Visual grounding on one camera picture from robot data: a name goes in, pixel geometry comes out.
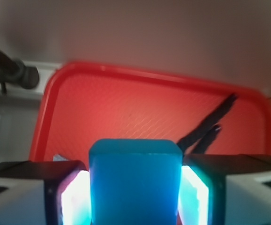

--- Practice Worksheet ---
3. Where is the dark blue twisted rope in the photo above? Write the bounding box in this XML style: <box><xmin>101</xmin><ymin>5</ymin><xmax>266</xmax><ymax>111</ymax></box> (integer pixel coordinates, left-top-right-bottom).
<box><xmin>177</xmin><ymin>93</ymin><xmax>238</xmax><ymax>156</ymax></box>

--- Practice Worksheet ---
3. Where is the grey faucet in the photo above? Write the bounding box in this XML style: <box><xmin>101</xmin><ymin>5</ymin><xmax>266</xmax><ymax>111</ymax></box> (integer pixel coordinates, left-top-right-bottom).
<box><xmin>0</xmin><ymin>51</ymin><xmax>39</xmax><ymax>95</ymax></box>

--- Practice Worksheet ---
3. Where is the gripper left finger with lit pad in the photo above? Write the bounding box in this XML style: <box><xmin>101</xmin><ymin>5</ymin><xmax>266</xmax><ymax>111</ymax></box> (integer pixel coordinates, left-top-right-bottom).
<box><xmin>0</xmin><ymin>160</ymin><xmax>92</xmax><ymax>225</ymax></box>

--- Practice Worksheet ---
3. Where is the blue rectangular block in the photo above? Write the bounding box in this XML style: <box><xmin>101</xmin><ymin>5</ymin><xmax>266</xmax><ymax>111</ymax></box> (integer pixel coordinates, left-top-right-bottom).
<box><xmin>89</xmin><ymin>139</ymin><xmax>183</xmax><ymax>225</ymax></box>

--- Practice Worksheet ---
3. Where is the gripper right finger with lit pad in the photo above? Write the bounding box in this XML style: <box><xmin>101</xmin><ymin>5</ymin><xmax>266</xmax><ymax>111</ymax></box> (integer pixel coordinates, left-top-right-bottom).
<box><xmin>178</xmin><ymin>154</ymin><xmax>271</xmax><ymax>225</ymax></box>

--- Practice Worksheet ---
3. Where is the blue sponge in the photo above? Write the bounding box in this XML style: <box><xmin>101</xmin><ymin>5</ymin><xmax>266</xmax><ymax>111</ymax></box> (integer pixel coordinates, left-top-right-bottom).
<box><xmin>53</xmin><ymin>154</ymin><xmax>69</xmax><ymax>162</ymax></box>

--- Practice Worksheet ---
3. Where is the orange plastic tray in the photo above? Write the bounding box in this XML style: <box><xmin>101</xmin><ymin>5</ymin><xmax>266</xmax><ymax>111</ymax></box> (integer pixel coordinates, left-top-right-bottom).
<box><xmin>29</xmin><ymin>62</ymin><xmax>271</xmax><ymax>163</ymax></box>

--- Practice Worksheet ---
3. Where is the grey plastic sink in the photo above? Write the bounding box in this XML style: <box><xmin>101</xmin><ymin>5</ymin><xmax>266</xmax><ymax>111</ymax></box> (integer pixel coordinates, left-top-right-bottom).
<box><xmin>0</xmin><ymin>61</ymin><xmax>61</xmax><ymax>162</ymax></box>

